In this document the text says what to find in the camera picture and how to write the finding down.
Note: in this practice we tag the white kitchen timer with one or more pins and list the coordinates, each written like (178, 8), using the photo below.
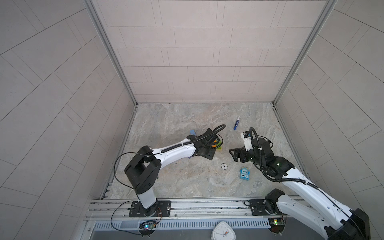
(223, 231)

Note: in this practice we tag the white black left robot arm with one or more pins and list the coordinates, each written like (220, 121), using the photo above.
(142, 171)

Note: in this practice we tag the blue white marker pen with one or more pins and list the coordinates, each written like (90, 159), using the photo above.
(237, 123)

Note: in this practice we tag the right circuit board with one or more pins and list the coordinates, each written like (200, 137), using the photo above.
(277, 226)

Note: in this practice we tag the aluminium corner post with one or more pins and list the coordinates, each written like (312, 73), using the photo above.
(90, 7)
(324, 15)

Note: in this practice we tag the blue robot toy figure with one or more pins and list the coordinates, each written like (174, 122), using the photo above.
(244, 174)

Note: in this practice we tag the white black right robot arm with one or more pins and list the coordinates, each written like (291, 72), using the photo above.
(324, 214)

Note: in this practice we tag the circuit board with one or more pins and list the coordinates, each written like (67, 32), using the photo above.
(277, 226)
(147, 226)

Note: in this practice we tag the small round black white disc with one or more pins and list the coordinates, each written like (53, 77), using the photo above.
(224, 166)

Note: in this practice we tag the left circuit board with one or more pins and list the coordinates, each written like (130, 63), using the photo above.
(147, 226)

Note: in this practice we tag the aluminium corner post right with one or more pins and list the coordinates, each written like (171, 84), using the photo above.
(324, 15)

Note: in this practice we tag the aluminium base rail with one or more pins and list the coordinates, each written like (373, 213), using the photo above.
(200, 208)

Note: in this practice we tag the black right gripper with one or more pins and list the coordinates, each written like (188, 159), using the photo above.
(241, 151)

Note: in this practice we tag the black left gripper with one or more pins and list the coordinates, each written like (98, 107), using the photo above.
(210, 155)

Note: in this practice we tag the aluminium corner post left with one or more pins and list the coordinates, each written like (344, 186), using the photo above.
(90, 7)

